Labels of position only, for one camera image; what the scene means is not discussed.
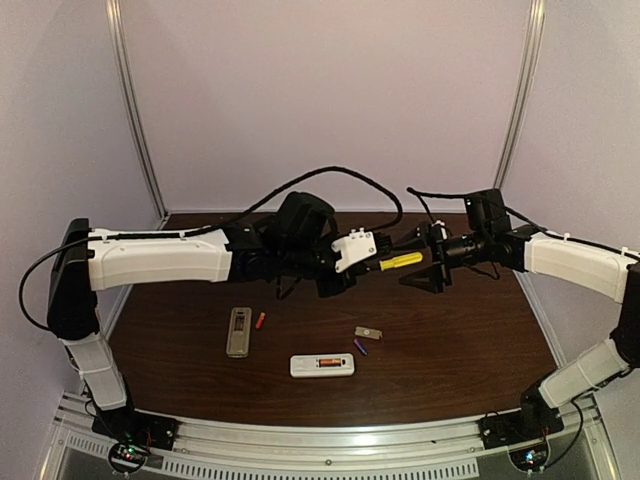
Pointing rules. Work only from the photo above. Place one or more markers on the grey remote control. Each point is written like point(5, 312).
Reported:
point(238, 337)

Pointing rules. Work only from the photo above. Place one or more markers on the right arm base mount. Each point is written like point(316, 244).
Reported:
point(518, 426)

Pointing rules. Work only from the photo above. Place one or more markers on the aluminium front rail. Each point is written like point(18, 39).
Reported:
point(451, 449)

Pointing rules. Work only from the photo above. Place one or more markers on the yellow handled screwdriver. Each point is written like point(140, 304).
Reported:
point(396, 262)

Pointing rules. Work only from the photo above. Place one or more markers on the aluminium frame post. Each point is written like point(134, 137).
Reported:
point(132, 110)
point(530, 57)

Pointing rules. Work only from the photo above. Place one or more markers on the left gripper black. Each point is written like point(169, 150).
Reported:
point(329, 284)

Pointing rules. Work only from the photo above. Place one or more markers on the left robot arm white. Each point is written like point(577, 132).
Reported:
point(301, 240)

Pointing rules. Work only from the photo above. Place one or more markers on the right aluminium frame post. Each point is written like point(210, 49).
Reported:
point(530, 57)

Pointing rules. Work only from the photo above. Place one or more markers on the orange battery in white remote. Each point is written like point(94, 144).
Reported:
point(331, 363)

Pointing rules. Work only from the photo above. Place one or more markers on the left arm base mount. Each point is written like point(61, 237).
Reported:
point(142, 429)

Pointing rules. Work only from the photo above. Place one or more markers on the left aluminium frame post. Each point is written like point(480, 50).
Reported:
point(132, 110)

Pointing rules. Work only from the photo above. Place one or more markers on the white remote control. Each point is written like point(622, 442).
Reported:
point(305, 366)

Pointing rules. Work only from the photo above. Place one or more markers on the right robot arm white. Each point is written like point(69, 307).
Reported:
point(500, 235)

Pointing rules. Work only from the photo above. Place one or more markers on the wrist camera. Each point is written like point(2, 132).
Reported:
point(358, 246)
point(437, 233)

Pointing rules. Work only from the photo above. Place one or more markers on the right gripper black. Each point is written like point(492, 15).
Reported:
point(440, 262)

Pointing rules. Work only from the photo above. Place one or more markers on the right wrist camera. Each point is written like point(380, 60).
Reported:
point(437, 233)

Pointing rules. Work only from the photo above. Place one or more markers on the grey battery cover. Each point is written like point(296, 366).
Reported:
point(368, 333)

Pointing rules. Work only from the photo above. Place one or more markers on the red battery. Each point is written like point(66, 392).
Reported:
point(260, 321)

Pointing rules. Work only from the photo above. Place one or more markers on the purple battery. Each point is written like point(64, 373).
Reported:
point(360, 347)

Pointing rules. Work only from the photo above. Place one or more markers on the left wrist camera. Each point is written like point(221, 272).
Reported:
point(358, 246)

